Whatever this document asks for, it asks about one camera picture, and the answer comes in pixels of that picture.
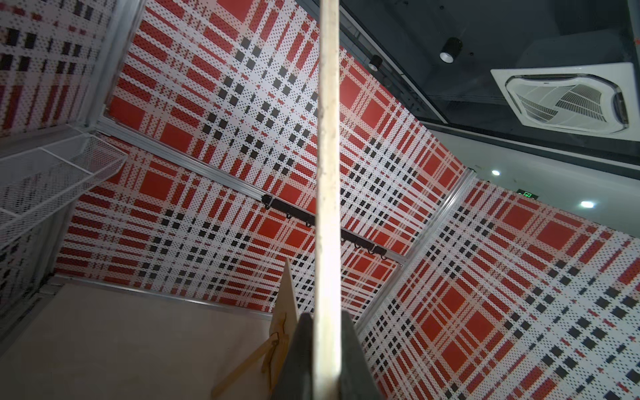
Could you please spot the white wire mesh basket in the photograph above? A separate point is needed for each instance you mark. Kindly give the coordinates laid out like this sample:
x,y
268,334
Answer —
x,y
36,183

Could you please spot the ceiling air conditioner vent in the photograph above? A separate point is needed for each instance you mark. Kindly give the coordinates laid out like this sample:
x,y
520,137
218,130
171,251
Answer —
x,y
599,100

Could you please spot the black ceiling spotlight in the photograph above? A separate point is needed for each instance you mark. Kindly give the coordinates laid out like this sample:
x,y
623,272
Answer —
x,y
451,50

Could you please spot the wooden board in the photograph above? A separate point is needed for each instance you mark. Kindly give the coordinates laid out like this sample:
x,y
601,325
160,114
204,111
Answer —
x,y
327,347
284,323

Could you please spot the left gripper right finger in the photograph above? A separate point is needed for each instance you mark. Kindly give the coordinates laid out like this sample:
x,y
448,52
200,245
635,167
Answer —
x,y
356,380

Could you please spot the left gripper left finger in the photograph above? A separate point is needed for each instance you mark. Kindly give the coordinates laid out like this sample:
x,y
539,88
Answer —
x,y
295,379

